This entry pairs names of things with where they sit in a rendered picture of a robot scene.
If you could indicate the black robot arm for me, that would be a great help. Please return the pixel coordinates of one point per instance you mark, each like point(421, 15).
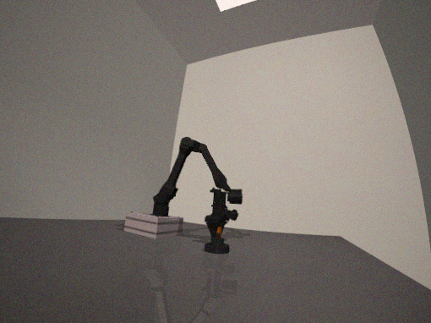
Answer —
point(168, 189)

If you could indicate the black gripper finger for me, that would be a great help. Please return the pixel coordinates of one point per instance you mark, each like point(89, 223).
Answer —
point(213, 228)
point(222, 225)

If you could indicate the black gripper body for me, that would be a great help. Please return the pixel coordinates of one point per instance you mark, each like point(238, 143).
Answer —
point(216, 216)

